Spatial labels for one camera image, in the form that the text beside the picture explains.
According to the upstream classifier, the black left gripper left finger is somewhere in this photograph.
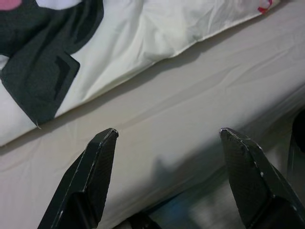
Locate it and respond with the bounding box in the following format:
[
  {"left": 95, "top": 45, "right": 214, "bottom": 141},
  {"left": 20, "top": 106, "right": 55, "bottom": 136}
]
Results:
[{"left": 37, "top": 127, "right": 119, "bottom": 229}]

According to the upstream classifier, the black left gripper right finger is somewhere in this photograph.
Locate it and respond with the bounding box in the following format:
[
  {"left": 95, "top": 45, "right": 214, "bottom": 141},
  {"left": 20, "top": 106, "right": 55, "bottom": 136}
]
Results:
[{"left": 219, "top": 127, "right": 305, "bottom": 229}]

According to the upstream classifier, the white cartoon print blanket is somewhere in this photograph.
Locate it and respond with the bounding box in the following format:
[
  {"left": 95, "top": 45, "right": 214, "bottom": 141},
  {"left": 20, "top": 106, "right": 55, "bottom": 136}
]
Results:
[{"left": 0, "top": 0, "right": 282, "bottom": 146}]

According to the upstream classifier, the beige mattress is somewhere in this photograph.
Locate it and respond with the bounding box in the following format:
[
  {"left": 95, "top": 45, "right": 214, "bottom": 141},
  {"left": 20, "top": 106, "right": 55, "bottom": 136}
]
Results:
[{"left": 0, "top": 0, "right": 305, "bottom": 229}]

